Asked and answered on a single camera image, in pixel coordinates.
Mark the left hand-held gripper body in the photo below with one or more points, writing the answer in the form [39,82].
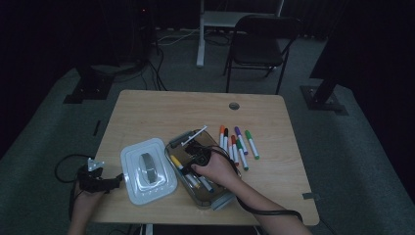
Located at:
[93,181]

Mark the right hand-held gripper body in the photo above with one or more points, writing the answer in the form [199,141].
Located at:
[199,153]

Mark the yellow cap marker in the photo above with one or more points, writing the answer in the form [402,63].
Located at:
[176,161]

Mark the light blue cap marker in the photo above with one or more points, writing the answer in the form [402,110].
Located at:
[206,184]

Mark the orange cap marker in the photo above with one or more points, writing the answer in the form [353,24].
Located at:
[221,140]

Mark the brown transparent storage box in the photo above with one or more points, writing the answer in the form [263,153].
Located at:
[202,198]

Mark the peach cap marker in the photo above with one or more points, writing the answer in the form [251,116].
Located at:
[230,148]

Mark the purple cap marker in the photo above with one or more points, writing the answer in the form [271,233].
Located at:
[238,130]

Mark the dark green cap marker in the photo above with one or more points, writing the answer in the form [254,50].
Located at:
[244,161]

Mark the light green cap marker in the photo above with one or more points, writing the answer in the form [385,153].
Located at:
[253,145]

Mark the person's left hand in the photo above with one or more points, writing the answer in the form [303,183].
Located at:
[85,200]

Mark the person's right hand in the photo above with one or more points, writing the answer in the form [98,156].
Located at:
[220,171]

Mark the white table leg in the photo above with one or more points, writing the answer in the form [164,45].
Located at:
[147,229]

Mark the black metal stand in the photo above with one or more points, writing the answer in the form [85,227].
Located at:
[89,86]
[323,99]

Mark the grey tape piece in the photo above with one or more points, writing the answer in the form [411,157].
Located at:
[310,196]

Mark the black folding chair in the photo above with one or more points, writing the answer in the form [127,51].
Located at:
[257,49]

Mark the dark equipment with red light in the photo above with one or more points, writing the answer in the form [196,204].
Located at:
[143,32]

